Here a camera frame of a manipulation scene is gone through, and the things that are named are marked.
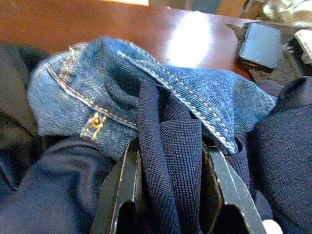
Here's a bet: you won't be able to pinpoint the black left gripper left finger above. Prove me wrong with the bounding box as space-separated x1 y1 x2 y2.
89 142 142 234

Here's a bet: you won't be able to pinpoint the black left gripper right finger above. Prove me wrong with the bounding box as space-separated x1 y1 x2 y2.
204 146 269 234

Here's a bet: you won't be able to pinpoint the navy printed T-shirt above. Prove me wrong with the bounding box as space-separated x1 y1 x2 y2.
136 75 312 234

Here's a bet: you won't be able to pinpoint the dark navy smooth garment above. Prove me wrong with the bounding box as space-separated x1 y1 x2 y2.
0 136 117 234

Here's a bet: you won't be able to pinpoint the blue denim jeans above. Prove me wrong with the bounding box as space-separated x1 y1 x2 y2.
26 36 278 162

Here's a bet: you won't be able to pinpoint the black garment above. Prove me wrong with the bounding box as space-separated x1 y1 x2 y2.
0 41 52 156

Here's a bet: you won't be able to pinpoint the black power bank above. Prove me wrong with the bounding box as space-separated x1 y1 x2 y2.
237 21 283 72

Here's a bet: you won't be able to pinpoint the white labelled device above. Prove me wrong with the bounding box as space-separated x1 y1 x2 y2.
293 28 312 64

